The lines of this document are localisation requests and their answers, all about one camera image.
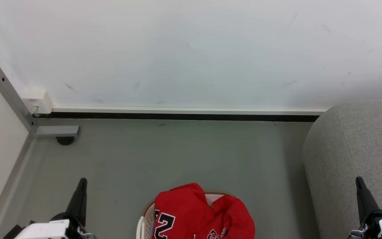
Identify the black round frame foot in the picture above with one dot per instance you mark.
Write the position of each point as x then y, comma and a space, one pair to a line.
65, 140

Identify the red basketball jersey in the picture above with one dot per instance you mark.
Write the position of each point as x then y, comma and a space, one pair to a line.
184, 209

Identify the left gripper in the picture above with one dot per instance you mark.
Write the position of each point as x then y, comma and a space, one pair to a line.
45, 230

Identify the grey fabric sofa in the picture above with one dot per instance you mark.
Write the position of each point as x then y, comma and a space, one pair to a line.
350, 149

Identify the white perforated laundry basket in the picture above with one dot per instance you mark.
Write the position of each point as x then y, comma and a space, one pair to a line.
145, 225

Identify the white and black baseboard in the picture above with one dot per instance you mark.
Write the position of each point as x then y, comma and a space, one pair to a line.
177, 113

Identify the grey metal frame leg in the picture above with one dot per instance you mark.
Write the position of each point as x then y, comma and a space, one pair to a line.
12, 96

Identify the white wall socket box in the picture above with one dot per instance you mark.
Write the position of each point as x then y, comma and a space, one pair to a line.
40, 99

